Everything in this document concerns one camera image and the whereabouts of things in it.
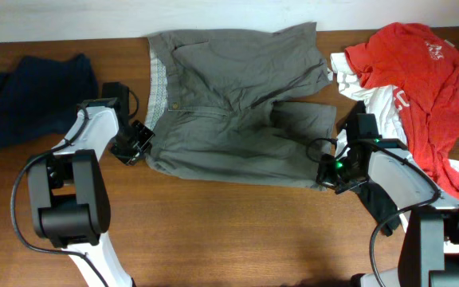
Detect grey cargo shorts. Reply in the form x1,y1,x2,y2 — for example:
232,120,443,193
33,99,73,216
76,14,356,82
146,22,336,189

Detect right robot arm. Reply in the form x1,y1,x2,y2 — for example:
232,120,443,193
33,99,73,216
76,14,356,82
316,112,459,287

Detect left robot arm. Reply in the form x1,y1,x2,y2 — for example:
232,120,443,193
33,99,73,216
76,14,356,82
21,82,154,286

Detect black garment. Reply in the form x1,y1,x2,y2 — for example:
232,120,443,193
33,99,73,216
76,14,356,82
336,100,402,237

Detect white t-shirt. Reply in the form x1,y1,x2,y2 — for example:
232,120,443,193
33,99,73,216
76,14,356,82
328,53,459,256

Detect navy blue folded garment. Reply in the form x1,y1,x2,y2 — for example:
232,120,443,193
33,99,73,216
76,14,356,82
0,53,98,148

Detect red t-shirt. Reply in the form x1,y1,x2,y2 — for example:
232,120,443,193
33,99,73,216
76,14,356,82
344,22,459,199

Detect right black cable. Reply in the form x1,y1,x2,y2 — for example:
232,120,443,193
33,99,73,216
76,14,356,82
304,137,442,287

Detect black cable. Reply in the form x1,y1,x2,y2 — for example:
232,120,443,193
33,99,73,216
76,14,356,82
304,137,442,287
10,89,141,287

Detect left black cable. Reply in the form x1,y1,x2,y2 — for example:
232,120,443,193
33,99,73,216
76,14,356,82
10,89,141,287

